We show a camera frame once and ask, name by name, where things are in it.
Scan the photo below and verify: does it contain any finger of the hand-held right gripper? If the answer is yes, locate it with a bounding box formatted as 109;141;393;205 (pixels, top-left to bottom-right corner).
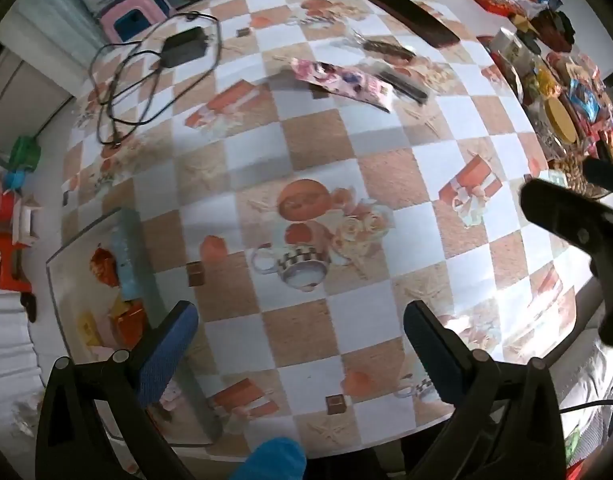
583;157;613;196
520;178;613;348

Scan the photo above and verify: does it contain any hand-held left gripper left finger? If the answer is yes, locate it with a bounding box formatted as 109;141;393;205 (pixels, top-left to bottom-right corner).
35;300;200;480

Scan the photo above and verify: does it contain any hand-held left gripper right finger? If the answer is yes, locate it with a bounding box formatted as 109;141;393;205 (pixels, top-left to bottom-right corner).
403;301;567;480

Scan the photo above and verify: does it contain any person's left hand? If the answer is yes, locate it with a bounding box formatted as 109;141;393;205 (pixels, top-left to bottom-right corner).
235;437;307;480

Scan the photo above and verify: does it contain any yellow round lid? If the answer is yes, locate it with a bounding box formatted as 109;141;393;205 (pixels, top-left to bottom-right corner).
542;96;579;143

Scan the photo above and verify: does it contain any pile of assorted snack packets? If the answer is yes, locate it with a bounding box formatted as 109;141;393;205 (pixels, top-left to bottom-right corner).
456;0;613;201

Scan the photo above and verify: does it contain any tall light blue packet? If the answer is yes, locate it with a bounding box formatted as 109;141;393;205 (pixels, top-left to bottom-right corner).
111;225;142;301

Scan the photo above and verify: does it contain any dark red snack packet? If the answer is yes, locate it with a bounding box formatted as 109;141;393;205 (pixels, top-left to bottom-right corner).
90;247;120;286

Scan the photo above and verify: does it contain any white patterned box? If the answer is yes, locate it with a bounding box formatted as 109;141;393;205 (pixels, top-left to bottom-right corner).
489;27;532;73

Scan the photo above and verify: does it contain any checked printed tablecloth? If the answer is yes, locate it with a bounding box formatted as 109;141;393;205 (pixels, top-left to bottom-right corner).
61;0;612;461

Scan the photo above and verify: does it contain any orange plastic object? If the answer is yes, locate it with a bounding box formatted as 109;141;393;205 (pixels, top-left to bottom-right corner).
0;177;34;293

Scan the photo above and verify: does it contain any small white box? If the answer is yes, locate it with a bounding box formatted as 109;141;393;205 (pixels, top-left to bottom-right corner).
14;197;42;246

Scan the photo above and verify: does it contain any black phone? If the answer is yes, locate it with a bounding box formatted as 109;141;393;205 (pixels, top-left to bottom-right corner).
367;0;461;50

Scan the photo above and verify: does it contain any green plastic object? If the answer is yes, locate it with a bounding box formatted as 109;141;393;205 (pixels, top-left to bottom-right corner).
9;135;42;173

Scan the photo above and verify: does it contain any pink patterned snack packet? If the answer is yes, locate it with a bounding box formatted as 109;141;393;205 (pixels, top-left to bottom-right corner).
290;57;394;113

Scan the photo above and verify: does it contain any black power adapter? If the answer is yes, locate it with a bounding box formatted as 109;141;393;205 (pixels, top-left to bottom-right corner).
159;26;210;68

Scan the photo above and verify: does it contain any white cabinet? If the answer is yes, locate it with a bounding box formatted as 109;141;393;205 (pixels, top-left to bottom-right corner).
0;0;102;106

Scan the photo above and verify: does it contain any pink plastic stool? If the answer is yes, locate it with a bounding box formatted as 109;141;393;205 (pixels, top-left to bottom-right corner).
99;0;177;43

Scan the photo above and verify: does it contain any thin black cable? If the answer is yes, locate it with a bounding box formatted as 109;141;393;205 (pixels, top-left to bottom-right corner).
560;399;613;415

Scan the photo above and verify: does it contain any black power adapter cable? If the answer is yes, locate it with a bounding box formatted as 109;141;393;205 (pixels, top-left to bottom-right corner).
89;10;224;148

